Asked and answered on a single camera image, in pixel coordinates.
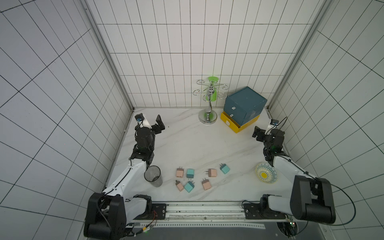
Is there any pink plug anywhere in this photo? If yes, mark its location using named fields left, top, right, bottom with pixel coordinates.
left=176, top=180, right=184, bottom=192
left=176, top=168, right=184, bottom=178
left=207, top=169, right=218, bottom=178
left=202, top=179, right=212, bottom=191

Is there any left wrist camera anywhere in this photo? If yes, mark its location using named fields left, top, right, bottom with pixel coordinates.
left=135, top=113, right=152, bottom=130

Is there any green leaf ornament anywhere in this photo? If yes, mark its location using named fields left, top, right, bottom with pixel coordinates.
left=208, top=76, right=219, bottom=102

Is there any teal plug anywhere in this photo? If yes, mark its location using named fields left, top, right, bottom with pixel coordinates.
left=220, top=164, right=230, bottom=174
left=186, top=169, right=195, bottom=179
left=184, top=179, right=195, bottom=193

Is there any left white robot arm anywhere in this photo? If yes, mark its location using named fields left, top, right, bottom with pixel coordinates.
left=83, top=113, right=166, bottom=240

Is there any yellow bottom drawer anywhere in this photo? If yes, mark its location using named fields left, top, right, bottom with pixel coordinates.
left=220, top=112, right=260, bottom=134

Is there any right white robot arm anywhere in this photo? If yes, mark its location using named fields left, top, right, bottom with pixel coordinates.
left=252, top=126, right=336, bottom=224

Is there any dark mesh cup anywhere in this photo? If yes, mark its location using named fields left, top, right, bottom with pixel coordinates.
left=144, top=166, right=163, bottom=188

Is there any silver cup tree stand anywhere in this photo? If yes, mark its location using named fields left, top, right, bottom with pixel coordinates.
left=193, top=80, right=229, bottom=125

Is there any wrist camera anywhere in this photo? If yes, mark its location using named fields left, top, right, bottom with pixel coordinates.
left=265, top=119, right=280, bottom=135
left=135, top=113, right=152, bottom=130

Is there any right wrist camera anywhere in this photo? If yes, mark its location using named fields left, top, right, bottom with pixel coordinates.
left=265, top=119, right=280, bottom=135

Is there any patterned yellow plate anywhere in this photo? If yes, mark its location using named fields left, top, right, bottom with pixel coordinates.
left=255, top=163, right=278, bottom=184

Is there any metal base rail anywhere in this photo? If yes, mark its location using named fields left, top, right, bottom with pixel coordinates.
left=128, top=200, right=290, bottom=231

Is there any teal drawer cabinet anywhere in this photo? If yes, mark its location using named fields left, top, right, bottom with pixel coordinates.
left=224, top=87, right=267, bottom=126

